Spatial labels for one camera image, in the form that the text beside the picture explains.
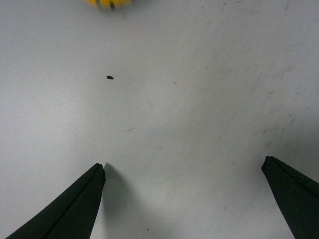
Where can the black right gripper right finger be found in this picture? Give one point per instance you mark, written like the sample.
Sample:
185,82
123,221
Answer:
297,197

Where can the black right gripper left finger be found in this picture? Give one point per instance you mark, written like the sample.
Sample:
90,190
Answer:
72,214

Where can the yellow beetle toy car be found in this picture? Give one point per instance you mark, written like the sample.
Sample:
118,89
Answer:
108,4

